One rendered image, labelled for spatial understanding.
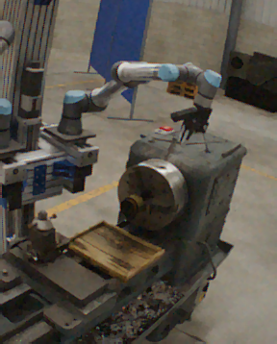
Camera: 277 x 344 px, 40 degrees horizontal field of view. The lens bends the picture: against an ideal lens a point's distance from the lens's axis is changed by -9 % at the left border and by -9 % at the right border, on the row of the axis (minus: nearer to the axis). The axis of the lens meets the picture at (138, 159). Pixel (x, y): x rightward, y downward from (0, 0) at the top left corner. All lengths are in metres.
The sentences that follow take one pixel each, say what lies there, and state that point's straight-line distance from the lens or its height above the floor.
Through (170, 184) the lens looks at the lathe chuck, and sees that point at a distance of 1.79.
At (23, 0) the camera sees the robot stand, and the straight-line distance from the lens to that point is 2.12.
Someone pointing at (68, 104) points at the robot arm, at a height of 1.33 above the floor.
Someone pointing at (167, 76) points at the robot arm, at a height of 1.66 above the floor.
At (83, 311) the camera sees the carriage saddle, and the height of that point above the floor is 0.92.
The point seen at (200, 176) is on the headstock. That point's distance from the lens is 1.89.
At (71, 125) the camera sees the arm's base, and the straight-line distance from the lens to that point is 2.28.
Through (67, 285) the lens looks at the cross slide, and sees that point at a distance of 1.44.
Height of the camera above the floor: 1.91
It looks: 21 degrees down
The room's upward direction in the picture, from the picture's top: 10 degrees clockwise
